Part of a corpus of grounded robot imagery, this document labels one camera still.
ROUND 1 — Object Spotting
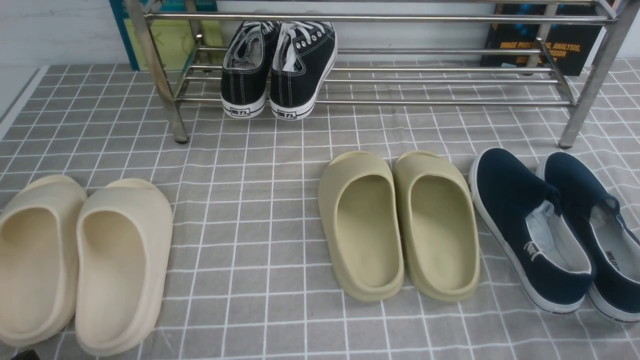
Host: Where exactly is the navy slip-on shoe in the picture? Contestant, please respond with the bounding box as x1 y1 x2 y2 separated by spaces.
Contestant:
535 152 640 324
468 147 595 315

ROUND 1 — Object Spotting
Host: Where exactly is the silver metal shoe rack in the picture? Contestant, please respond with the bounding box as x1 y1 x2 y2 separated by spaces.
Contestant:
125 0 639 150

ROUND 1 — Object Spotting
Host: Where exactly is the left olive foam slipper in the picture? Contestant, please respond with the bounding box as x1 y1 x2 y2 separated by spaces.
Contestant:
317 150 405 302

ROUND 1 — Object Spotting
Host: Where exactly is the olive foam slipper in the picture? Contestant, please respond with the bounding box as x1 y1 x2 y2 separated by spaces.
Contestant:
317 150 405 302
392 150 481 302

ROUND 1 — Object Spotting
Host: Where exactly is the right black canvas sneaker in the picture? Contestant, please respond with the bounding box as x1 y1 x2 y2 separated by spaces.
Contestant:
269 21 338 121

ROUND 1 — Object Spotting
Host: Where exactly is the black canvas sneaker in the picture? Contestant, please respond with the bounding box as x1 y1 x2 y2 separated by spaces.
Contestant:
269 21 338 121
221 21 281 119

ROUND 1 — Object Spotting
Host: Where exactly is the right olive foam slipper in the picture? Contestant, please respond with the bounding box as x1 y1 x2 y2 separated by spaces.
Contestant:
392 150 481 302

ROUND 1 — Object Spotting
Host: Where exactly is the left black canvas sneaker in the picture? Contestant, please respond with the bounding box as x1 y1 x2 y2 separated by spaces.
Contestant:
221 21 281 119

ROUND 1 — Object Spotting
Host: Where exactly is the right beige foam slipper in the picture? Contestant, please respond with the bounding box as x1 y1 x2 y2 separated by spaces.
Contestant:
75 178 174 357

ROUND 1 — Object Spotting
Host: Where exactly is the beige foam slipper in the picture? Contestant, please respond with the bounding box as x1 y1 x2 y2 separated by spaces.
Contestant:
75 178 174 357
0 174 88 347

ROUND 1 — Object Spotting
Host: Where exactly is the black image processing book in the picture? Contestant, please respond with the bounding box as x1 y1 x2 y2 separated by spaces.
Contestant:
480 4 602 76

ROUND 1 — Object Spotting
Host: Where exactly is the left beige foam slipper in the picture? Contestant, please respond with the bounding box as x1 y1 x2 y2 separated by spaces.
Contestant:
0 174 88 347

